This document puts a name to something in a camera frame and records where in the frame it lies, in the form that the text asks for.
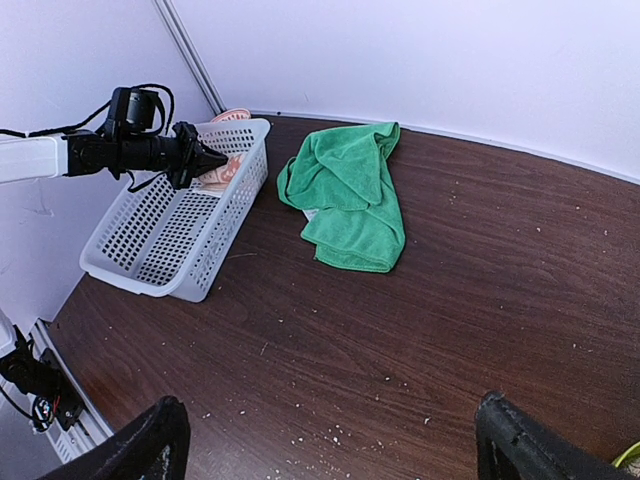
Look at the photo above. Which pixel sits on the left aluminium frame post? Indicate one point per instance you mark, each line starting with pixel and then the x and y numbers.
pixel 189 53

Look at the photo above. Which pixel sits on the orange bunny pattern towel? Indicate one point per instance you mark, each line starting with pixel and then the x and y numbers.
pixel 215 182

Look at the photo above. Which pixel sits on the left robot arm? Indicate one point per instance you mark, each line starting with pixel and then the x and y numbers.
pixel 84 153

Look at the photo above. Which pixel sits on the green bowl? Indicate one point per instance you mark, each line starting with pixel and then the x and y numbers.
pixel 629 459

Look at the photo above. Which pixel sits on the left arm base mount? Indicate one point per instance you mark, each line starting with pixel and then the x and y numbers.
pixel 55 399

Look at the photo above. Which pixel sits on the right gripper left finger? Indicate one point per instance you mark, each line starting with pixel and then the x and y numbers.
pixel 155 445

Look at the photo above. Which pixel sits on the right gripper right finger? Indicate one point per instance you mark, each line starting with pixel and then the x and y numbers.
pixel 512 445

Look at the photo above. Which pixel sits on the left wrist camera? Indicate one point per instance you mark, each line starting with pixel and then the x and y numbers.
pixel 133 111

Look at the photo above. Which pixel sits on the white perforated plastic basket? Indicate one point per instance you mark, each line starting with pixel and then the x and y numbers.
pixel 165 242

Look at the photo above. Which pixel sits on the green microfiber towel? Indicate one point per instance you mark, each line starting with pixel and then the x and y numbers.
pixel 341 174

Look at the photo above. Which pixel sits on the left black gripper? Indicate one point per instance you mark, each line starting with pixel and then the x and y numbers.
pixel 193 158

